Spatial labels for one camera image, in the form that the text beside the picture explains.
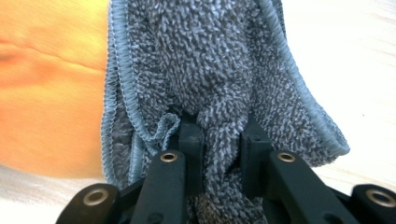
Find orange plush toy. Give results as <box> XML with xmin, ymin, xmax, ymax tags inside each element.
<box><xmin>0</xmin><ymin>0</ymin><xmax>110</xmax><ymax>180</ymax></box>

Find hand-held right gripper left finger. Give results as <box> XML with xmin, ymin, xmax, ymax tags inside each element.
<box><xmin>130</xmin><ymin>115</ymin><xmax>205</xmax><ymax>224</ymax></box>

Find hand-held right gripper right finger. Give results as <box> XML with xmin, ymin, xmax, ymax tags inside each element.
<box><xmin>241</xmin><ymin>116</ymin><xmax>359</xmax><ymax>224</ymax></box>

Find grey towel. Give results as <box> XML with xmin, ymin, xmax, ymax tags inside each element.
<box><xmin>100</xmin><ymin>0</ymin><xmax>351</xmax><ymax>224</ymax></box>

